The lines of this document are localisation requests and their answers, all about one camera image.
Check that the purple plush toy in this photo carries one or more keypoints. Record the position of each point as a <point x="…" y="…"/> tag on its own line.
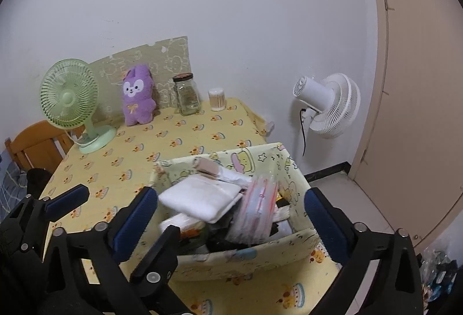
<point x="137" y="105"/>

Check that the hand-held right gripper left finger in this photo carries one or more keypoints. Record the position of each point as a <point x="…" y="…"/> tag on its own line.
<point x="132" y="224"/>

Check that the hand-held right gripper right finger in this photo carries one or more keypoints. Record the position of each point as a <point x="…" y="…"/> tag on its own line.
<point x="325" y="228"/>

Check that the white towel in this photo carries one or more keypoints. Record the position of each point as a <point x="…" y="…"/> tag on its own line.
<point x="202" y="199"/>

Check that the white standing fan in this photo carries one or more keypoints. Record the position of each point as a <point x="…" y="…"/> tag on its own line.
<point x="336" y="105"/>

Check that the grey plaid pillow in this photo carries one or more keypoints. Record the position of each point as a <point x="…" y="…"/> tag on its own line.
<point x="11" y="185"/>

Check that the beige cloth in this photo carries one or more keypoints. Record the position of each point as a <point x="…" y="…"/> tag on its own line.
<point x="206" y="166"/>

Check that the yellow cake print tablecloth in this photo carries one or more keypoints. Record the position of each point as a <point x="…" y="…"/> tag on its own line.
<point x="162" y="141"/>

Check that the black clothing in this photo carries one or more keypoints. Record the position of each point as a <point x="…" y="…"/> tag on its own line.
<point x="38" y="177"/>

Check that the patterned fabric storage box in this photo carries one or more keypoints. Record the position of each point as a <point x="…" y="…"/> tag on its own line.
<point x="275" y="257"/>

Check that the plastic bag pile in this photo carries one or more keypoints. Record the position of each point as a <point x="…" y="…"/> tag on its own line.
<point x="437" y="271"/>

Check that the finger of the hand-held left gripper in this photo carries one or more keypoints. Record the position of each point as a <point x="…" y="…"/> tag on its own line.
<point x="161" y="253"/>
<point x="68" y="201"/>

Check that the white tissue packet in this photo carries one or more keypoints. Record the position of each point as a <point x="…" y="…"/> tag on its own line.
<point x="181" y="224"/>

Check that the cotton swab container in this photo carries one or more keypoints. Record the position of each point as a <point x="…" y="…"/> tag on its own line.
<point x="217" y="100"/>

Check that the green desk fan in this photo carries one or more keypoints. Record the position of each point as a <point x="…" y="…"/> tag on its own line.
<point x="68" y="98"/>

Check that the glass jar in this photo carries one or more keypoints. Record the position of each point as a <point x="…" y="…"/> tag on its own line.
<point x="186" y="98"/>

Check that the patterned cardboard board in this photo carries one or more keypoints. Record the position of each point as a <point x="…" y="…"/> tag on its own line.
<point x="173" y="54"/>

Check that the black soft bundle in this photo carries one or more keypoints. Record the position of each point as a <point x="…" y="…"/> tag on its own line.
<point x="217" y="242"/>

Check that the wooden chair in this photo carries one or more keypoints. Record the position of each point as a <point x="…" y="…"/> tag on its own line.
<point x="32" y="141"/>

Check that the beige door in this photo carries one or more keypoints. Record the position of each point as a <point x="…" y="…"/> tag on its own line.
<point x="416" y="119"/>

